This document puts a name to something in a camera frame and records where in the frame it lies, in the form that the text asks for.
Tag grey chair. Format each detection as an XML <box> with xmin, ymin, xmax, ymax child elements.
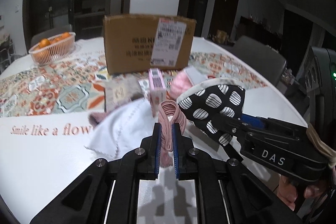
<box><xmin>223</xmin><ymin>36</ymin><xmax>286</xmax><ymax>87</ymax></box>
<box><xmin>30</xmin><ymin>24</ymin><xmax>72</xmax><ymax>47</ymax></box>

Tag pink hair band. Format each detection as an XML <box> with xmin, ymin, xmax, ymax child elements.
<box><xmin>158</xmin><ymin>100</ymin><xmax>187</xmax><ymax>168</ymax></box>

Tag small shelf rack left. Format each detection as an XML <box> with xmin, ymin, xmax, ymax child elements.
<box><xmin>0</xmin><ymin>35</ymin><xmax>14</xmax><ymax>73</ymax></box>

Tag dark sideboard cabinet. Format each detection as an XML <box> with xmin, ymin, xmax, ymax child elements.
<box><xmin>235</xmin><ymin>16</ymin><xmax>282</xmax><ymax>51</ymax></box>

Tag clear fruit basket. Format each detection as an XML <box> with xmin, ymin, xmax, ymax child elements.
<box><xmin>28</xmin><ymin>31</ymin><xmax>77</xmax><ymax>67</ymax></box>

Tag white zigzag-edged cloth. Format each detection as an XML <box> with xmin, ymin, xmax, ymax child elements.
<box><xmin>85</xmin><ymin>98</ymin><xmax>157</xmax><ymax>161</ymax></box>

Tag small pink carton box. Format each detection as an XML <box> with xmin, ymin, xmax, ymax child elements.
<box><xmin>149</xmin><ymin>68</ymin><xmax>167</xmax><ymax>117</ymax></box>

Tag brown cardboard box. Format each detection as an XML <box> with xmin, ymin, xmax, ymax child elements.
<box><xmin>103</xmin><ymin>14</ymin><xmax>196</xmax><ymax>75</ymax></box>

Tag grey chair right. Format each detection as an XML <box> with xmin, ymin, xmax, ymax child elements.
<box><xmin>223</xmin><ymin>36</ymin><xmax>286</xmax><ymax>87</ymax></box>

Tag mauve fluffy towel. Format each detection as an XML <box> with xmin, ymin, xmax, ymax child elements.
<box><xmin>88</xmin><ymin>112</ymin><xmax>109</xmax><ymax>128</ymax></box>

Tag colourful patterned table runner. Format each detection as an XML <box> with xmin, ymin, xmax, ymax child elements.
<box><xmin>1</xmin><ymin>52</ymin><xmax>267</xmax><ymax>118</ymax></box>

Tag oranges in basket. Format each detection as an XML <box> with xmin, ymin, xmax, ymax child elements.
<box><xmin>32</xmin><ymin>32</ymin><xmax>72</xmax><ymax>63</ymax></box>

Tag person's right hand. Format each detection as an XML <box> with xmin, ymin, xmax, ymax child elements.
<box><xmin>277</xmin><ymin>175</ymin><xmax>326</xmax><ymax>211</ymax></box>

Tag grey chair left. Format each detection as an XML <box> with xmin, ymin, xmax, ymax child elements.
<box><xmin>30</xmin><ymin>24</ymin><xmax>72</xmax><ymax>47</ymax></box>

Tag grey packaged towel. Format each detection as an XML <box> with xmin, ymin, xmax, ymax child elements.
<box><xmin>105</xmin><ymin>76</ymin><xmax>144</xmax><ymax>112</ymax></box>

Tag black white patterned oven mitt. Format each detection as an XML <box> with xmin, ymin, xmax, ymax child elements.
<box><xmin>177</xmin><ymin>78</ymin><xmax>245</xmax><ymax>147</ymax></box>

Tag pink fluffy towel white band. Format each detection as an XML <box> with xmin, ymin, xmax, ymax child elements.
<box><xmin>169</xmin><ymin>66</ymin><xmax>208</xmax><ymax>100</ymax></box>

